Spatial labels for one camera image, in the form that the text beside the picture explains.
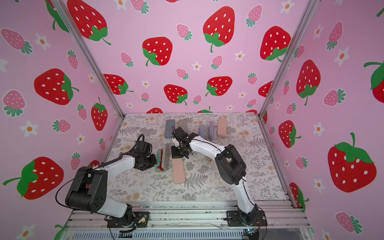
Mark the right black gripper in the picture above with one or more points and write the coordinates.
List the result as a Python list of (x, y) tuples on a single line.
[(177, 150)]

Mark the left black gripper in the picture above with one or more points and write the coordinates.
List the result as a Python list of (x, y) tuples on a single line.
[(154, 161)]

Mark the grey case with red glasses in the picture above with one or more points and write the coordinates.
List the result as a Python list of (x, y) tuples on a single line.
[(163, 159)]

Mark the light blue case white glasses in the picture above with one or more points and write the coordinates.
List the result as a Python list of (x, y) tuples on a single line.
[(202, 131)]

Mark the grey case mint interior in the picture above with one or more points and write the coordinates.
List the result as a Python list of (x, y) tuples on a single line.
[(183, 124)]

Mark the pink case black glasses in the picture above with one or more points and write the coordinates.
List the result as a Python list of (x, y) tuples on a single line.
[(179, 176)]

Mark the blue-grey case purple glasses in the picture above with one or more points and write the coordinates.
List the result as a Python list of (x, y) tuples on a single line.
[(169, 128)]

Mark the grey case tan interior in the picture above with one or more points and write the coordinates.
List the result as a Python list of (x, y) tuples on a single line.
[(211, 130)]

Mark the pink case round glasses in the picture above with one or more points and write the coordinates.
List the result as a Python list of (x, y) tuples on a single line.
[(222, 128)]

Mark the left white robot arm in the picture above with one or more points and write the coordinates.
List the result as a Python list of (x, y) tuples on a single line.
[(88, 190)]

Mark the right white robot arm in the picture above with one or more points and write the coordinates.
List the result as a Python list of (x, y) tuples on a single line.
[(230, 164)]

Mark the floral table mat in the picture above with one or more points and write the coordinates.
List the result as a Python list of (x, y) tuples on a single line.
[(203, 181)]

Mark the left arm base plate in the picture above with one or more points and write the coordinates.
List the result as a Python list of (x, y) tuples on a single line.
[(131, 221)]

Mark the aluminium rail frame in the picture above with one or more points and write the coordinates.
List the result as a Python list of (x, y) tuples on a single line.
[(193, 221)]

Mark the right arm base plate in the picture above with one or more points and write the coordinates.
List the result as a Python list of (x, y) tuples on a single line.
[(240, 219)]

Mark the electronics board with cables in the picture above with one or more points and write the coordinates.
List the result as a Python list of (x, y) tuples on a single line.
[(251, 234)]

